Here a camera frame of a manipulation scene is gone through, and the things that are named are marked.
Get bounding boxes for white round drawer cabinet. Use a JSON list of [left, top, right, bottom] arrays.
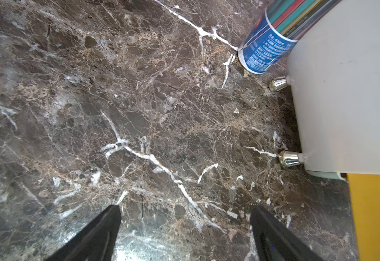
[[269, 1, 380, 180]]

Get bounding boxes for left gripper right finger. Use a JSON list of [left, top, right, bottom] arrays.
[[250, 206, 322, 261]]

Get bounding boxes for yellow drawer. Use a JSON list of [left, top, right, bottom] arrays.
[[347, 174, 380, 261]]

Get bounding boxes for blue lid pencil jar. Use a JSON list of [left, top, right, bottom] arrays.
[[238, 0, 339, 75]]

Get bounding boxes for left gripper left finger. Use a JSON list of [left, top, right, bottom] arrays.
[[47, 205, 121, 261]]

